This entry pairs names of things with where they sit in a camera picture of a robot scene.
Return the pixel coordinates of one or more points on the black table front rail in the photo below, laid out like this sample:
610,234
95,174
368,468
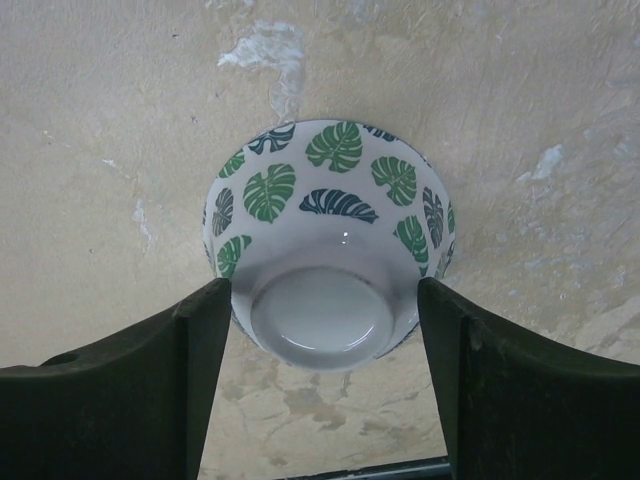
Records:
436,468

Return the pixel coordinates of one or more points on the green leaf pattern bowl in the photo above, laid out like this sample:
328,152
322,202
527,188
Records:
324,228

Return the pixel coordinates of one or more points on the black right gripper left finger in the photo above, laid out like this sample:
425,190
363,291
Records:
133,405

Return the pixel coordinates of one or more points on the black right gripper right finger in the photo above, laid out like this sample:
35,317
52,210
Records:
514,404

